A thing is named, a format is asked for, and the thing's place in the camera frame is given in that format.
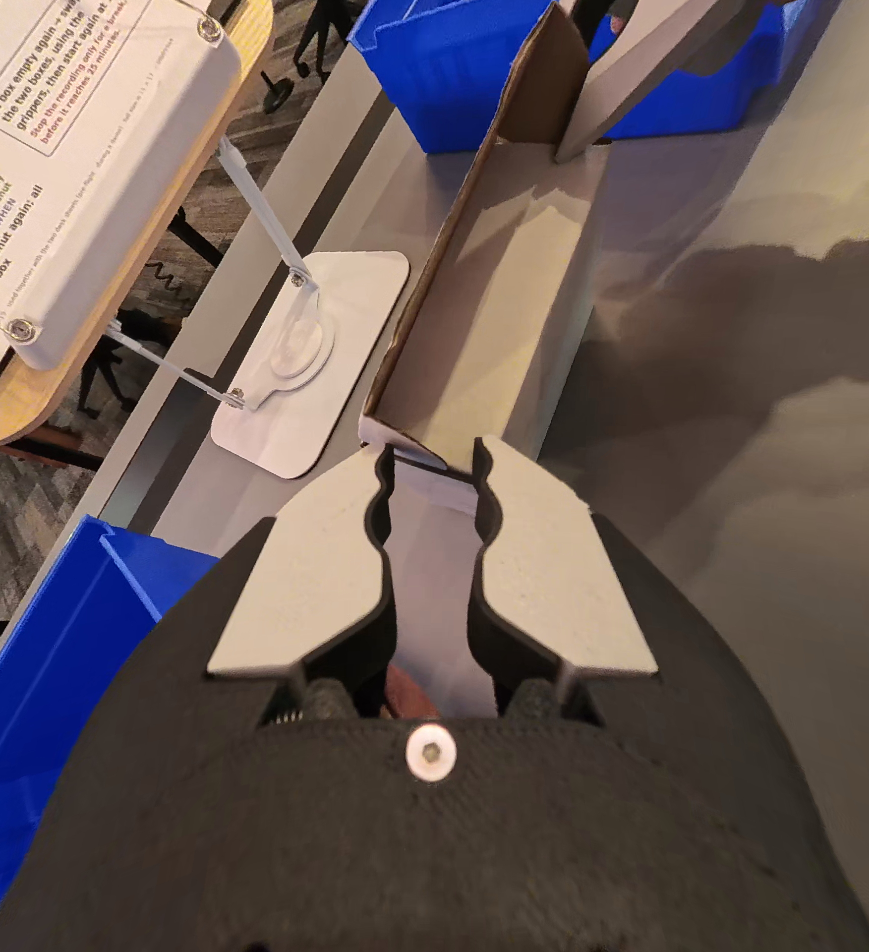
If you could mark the clear acrylic strut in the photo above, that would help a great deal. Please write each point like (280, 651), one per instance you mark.
(174, 366)
(263, 212)

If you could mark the clear acrylic clip plate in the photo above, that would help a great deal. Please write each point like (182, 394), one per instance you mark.
(144, 186)

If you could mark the brown wooden crossbar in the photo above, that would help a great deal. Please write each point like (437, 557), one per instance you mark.
(51, 446)

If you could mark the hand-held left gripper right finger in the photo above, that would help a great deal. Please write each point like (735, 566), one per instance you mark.
(568, 595)

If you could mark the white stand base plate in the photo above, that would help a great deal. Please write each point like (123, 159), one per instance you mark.
(360, 297)

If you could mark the black floor stand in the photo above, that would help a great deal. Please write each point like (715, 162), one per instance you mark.
(315, 37)

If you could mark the blue plastic bin with tag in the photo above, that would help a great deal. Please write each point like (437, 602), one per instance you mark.
(449, 74)

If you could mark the clear acrylic bracket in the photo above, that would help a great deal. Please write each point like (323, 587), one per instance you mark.
(300, 349)

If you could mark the printed paper sheet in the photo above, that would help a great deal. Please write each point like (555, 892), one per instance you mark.
(33, 74)

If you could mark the white cardboard box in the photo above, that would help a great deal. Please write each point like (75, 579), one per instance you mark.
(523, 297)

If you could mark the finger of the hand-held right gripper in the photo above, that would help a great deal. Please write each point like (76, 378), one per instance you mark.
(650, 52)

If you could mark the person's left hand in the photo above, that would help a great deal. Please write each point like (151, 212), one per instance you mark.
(412, 699)

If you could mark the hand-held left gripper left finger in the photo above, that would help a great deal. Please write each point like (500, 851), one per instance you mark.
(308, 595)

